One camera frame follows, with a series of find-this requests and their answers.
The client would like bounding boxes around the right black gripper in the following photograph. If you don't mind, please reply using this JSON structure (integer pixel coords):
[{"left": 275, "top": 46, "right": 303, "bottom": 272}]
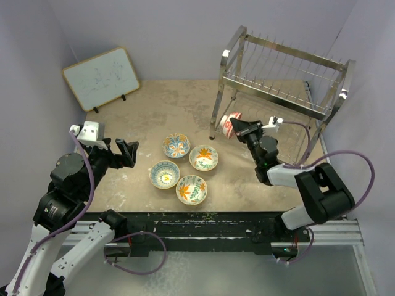
[{"left": 231, "top": 118, "right": 265, "bottom": 165}]

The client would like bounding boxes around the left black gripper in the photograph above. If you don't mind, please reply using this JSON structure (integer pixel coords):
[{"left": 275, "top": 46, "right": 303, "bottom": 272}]
[{"left": 80, "top": 136, "right": 138, "bottom": 198}]

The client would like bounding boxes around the red patterned bowl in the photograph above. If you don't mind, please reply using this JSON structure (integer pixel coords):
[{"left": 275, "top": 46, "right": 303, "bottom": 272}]
[{"left": 220, "top": 112, "right": 242, "bottom": 139}]

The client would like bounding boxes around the orange flower green leaf bowl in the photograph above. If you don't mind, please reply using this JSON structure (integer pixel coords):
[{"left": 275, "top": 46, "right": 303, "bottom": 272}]
[{"left": 189, "top": 145, "right": 219, "bottom": 171}]

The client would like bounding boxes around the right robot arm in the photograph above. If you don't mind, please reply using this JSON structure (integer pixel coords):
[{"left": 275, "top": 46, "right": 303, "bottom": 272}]
[{"left": 230, "top": 117, "right": 356, "bottom": 241}]

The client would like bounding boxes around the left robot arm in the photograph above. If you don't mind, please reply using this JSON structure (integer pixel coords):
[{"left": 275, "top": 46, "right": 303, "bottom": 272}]
[{"left": 1, "top": 139, "right": 139, "bottom": 295}]

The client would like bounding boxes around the steel two-tier dish rack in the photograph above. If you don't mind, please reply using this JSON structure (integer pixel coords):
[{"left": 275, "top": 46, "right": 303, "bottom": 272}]
[{"left": 209, "top": 25, "right": 356, "bottom": 163}]

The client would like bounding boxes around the blue rim yellow centre bowl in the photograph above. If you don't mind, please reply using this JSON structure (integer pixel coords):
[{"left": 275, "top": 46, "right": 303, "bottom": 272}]
[{"left": 149, "top": 160, "right": 180, "bottom": 190}]

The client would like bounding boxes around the blue orange floral bowl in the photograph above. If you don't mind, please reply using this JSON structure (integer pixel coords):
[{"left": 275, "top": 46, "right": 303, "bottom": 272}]
[{"left": 162, "top": 133, "right": 191, "bottom": 158}]

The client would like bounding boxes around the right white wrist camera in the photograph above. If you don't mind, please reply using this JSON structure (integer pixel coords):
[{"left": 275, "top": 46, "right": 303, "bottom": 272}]
[{"left": 262, "top": 116, "right": 283, "bottom": 132}]

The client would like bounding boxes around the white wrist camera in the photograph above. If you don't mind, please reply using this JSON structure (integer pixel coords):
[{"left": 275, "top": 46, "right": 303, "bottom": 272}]
[
  {"left": 69, "top": 121, "right": 107, "bottom": 150},
  {"left": 262, "top": 116, "right": 283, "bottom": 132}
]

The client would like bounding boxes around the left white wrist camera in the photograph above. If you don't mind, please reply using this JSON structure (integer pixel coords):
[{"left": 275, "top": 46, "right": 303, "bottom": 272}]
[{"left": 69, "top": 121, "right": 107, "bottom": 150}]

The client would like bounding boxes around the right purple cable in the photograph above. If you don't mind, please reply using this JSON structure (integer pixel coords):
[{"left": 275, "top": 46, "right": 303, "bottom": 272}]
[{"left": 277, "top": 120, "right": 375, "bottom": 210}]

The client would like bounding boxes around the small whiteboard wooden frame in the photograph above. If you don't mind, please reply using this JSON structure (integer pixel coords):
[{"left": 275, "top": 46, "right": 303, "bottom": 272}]
[{"left": 62, "top": 47, "right": 140, "bottom": 112}]

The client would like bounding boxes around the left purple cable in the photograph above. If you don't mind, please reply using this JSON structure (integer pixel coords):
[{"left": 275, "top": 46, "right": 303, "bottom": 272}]
[{"left": 9, "top": 129, "right": 95, "bottom": 294}]

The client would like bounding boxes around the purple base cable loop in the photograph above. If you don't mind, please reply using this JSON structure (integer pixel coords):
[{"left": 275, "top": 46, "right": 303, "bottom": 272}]
[{"left": 102, "top": 231, "right": 168, "bottom": 276}]

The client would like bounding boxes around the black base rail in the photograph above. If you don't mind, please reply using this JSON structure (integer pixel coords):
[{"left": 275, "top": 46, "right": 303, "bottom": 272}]
[{"left": 105, "top": 212, "right": 310, "bottom": 257}]

